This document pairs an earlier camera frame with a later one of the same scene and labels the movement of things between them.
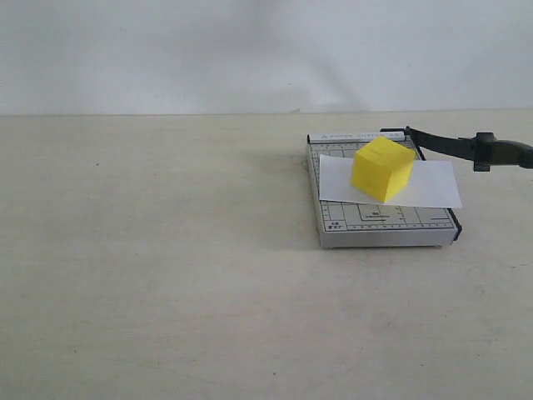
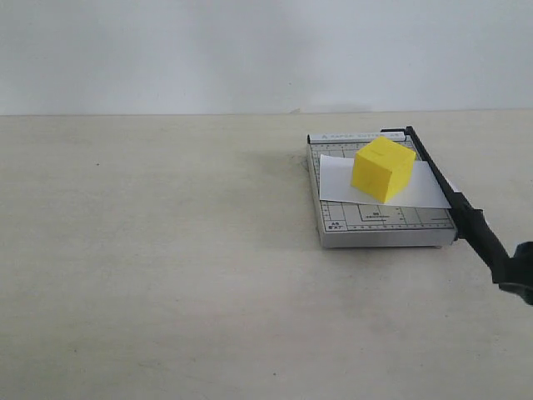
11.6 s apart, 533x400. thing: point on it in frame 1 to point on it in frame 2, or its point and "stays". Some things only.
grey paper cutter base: [357, 225] stays
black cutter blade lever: [484, 149] to [470, 223]
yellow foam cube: [381, 168] stays
